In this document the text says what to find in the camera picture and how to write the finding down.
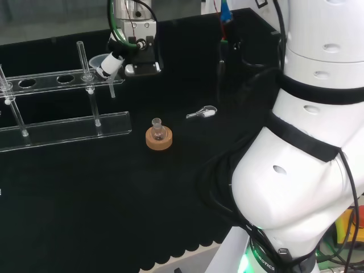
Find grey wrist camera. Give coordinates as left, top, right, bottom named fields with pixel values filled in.
left=124, top=63, right=162, bottom=77

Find clear glass weighing funnel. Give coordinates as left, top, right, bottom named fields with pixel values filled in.
left=185, top=105, right=218, bottom=119

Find yellow stop button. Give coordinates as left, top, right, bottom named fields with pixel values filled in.
left=335, top=209, right=364, bottom=246

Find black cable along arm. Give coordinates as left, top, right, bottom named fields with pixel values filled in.
left=338, top=150, right=359, bottom=270

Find clear acrylic funnel stand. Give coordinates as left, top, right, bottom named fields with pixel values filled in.
left=0, top=41, right=133, bottom=153

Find small round-bottom glass flask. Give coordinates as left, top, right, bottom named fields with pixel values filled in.
left=151, top=118, right=167, bottom=142

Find translucent plastic funnel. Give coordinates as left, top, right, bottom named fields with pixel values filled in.
left=88, top=52, right=125, bottom=99

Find black bench cloth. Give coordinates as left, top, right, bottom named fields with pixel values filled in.
left=0, top=7, right=285, bottom=271

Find cork ring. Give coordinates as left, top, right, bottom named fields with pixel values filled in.
left=145, top=127, right=173, bottom=152

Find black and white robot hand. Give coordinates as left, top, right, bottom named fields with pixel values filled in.
left=96, top=19, right=163, bottom=79

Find green cable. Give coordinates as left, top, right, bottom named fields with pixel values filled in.
left=109, top=0, right=140, bottom=52

